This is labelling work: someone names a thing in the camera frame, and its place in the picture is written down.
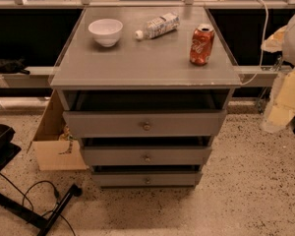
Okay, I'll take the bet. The black bag on ledge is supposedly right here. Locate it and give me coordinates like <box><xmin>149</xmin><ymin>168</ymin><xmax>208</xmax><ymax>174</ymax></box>
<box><xmin>0</xmin><ymin>59</ymin><xmax>30</xmax><ymax>75</ymax></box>

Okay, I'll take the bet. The grey middle drawer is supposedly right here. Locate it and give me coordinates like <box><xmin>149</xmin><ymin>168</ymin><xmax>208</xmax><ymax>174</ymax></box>
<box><xmin>81</xmin><ymin>147</ymin><xmax>211</xmax><ymax>166</ymax></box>

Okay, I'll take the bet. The white hanging cable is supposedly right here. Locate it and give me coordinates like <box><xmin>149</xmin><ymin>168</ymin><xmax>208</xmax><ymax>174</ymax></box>
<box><xmin>240</xmin><ymin>0</ymin><xmax>270</xmax><ymax>87</ymax></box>

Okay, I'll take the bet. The red soda can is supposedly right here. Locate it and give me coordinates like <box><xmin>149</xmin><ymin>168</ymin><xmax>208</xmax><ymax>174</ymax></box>
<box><xmin>190</xmin><ymin>24</ymin><xmax>214</xmax><ymax>66</ymax></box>

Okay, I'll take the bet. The grey drawer cabinet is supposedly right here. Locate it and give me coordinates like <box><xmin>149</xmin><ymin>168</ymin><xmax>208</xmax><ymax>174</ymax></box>
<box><xmin>51</xmin><ymin>7</ymin><xmax>240</xmax><ymax>187</ymax></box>

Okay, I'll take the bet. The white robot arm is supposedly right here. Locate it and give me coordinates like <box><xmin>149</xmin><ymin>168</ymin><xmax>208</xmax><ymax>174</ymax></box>
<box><xmin>262</xmin><ymin>14</ymin><xmax>295</xmax><ymax>134</ymax></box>

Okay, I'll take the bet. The grey metal railing frame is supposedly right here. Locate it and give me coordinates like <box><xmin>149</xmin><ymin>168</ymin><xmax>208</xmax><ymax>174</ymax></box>
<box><xmin>0</xmin><ymin>0</ymin><xmax>295</xmax><ymax>111</ymax></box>

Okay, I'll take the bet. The clear plastic water bottle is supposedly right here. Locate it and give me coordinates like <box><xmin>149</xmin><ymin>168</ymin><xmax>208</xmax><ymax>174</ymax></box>
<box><xmin>135</xmin><ymin>13</ymin><xmax>180</xmax><ymax>40</ymax></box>

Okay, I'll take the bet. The grey bottom drawer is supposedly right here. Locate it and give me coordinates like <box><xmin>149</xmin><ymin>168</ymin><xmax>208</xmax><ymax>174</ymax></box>
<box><xmin>91</xmin><ymin>172</ymin><xmax>202</xmax><ymax>188</ymax></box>

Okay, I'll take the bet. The black metal stand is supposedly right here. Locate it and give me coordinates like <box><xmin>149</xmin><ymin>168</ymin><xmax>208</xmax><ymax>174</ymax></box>
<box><xmin>0</xmin><ymin>124</ymin><xmax>82</xmax><ymax>236</ymax></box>

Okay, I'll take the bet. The grey top drawer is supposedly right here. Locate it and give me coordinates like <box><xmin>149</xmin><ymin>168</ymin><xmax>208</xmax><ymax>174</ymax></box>
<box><xmin>63</xmin><ymin>110</ymin><xmax>226</xmax><ymax>138</ymax></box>

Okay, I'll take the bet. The grey drawer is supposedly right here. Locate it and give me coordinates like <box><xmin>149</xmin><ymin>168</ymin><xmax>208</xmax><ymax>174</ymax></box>
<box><xmin>81</xmin><ymin>147</ymin><xmax>211</xmax><ymax>166</ymax></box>
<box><xmin>63</xmin><ymin>110</ymin><xmax>226</xmax><ymax>138</ymax></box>
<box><xmin>91</xmin><ymin>172</ymin><xmax>202</xmax><ymax>188</ymax></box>

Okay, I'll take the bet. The black floor cable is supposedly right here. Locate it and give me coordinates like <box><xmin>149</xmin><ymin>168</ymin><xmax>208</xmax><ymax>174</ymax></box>
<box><xmin>0</xmin><ymin>172</ymin><xmax>77</xmax><ymax>236</ymax></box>

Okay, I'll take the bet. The brown cardboard box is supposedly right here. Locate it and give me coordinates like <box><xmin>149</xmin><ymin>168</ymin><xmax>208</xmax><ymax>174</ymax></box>
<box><xmin>32</xmin><ymin>91</ymin><xmax>88</xmax><ymax>171</ymax></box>

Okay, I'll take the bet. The white ceramic bowl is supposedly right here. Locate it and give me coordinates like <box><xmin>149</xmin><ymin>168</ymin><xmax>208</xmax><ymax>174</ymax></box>
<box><xmin>88</xmin><ymin>19</ymin><xmax>123</xmax><ymax>47</ymax></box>

